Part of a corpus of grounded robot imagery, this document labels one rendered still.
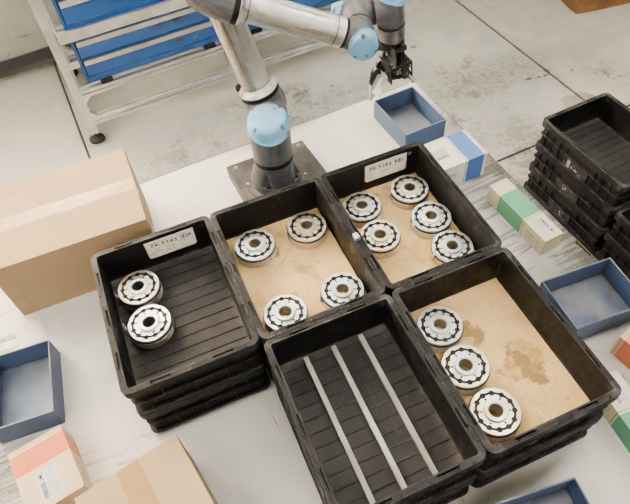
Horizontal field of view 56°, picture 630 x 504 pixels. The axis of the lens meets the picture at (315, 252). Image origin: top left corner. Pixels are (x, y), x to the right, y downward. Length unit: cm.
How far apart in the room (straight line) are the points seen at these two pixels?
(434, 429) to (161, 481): 55
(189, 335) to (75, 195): 54
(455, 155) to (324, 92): 164
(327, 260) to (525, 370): 53
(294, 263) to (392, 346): 33
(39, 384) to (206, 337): 46
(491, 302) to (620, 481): 45
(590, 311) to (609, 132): 100
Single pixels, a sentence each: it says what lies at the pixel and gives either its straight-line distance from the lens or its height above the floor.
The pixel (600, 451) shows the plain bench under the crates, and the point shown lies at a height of 70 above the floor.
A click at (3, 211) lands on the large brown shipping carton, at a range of 178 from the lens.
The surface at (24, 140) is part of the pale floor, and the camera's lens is 355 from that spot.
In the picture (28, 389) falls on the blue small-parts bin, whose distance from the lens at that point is 166.
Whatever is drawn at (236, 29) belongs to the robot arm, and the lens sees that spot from 165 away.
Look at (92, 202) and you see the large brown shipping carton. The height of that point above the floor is 90.
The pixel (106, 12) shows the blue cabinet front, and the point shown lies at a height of 63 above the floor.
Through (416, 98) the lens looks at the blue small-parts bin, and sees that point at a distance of 209.
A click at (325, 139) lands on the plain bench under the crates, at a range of 199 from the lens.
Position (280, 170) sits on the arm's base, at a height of 83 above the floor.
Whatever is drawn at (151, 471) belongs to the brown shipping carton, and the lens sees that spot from 128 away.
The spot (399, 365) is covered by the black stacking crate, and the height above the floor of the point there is 83.
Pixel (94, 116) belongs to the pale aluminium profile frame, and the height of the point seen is 15.
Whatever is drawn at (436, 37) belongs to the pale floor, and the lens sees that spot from 377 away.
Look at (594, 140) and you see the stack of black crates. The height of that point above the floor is 49.
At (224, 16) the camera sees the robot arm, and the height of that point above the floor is 129.
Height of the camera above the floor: 202
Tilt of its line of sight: 52 degrees down
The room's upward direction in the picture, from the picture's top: 6 degrees counter-clockwise
